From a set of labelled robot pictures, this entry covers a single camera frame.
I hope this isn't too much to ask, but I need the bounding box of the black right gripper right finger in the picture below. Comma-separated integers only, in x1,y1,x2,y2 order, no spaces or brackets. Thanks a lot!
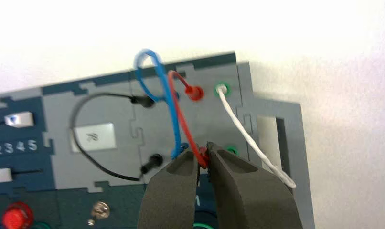
207,142,304,229

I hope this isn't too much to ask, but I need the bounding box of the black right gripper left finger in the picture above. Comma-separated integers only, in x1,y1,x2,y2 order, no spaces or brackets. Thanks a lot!
137,149,201,229

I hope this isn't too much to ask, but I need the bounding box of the red jumper wire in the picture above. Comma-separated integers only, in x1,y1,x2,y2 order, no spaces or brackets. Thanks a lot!
167,70,211,170

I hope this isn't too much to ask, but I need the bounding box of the white label numbered 78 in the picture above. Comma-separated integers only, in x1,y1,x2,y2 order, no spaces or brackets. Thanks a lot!
70,122,117,153

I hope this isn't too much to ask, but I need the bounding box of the dark teal grey task board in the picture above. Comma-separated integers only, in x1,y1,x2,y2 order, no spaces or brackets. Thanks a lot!
0,51,317,229

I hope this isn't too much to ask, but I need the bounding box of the red push button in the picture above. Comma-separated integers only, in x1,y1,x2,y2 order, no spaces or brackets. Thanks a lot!
2,202,34,229

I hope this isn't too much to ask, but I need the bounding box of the black jumper wire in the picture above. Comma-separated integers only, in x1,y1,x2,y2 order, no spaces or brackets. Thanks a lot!
69,92,165,182

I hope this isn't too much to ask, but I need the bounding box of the metal toggle switch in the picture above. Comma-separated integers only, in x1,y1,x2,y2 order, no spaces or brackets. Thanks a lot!
87,201,111,227

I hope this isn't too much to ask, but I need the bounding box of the white jumper wire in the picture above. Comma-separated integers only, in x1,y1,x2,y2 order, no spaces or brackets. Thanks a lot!
217,85,297,189

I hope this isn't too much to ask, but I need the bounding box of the blue jumper wire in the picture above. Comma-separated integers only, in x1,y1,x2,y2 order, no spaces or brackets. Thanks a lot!
134,49,190,160

